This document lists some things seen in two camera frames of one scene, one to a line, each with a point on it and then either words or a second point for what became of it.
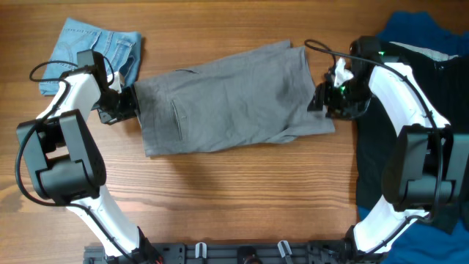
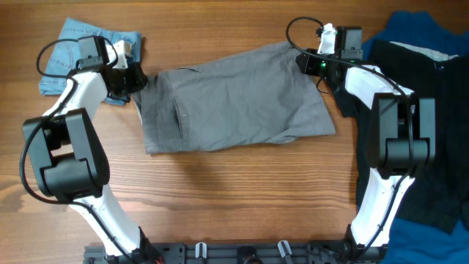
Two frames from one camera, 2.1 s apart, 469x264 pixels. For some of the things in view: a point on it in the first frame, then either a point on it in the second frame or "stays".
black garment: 444,86 stays
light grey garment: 432,54 stays
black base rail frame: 231,252 stays
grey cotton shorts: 259,97 stays
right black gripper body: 344,100 to 317,67
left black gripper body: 114,106 to 128,80
